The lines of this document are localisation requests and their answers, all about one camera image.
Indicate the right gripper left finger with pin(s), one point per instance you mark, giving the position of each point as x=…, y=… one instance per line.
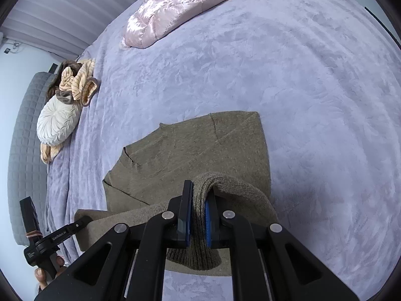
x=168, y=229

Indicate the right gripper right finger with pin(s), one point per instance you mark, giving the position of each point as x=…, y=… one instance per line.
x=248, y=244

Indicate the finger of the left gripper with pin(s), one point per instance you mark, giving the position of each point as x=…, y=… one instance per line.
x=81, y=223

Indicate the olive knit sweater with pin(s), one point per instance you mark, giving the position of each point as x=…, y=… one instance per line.
x=223, y=152

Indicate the person's left hand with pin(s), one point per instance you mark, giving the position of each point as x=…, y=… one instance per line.
x=42, y=276

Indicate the grey quilted headboard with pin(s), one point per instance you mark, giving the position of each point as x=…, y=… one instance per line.
x=27, y=174

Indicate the round white pleated cushion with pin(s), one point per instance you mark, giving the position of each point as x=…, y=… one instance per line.
x=57, y=121

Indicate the brown fleece garment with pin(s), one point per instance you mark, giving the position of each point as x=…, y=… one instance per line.
x=74, y=82

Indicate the beige chunky knit blanket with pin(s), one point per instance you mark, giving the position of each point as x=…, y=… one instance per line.
x=71, y=90

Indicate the lavender plush bedspread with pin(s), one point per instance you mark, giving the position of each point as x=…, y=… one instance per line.
x=324, y=76

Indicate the grey pleated curtains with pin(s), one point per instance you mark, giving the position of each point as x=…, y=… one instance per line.
x=62, y=27

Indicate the pink satin puffer jacket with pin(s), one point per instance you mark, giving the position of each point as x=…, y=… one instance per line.
x=155, y=19

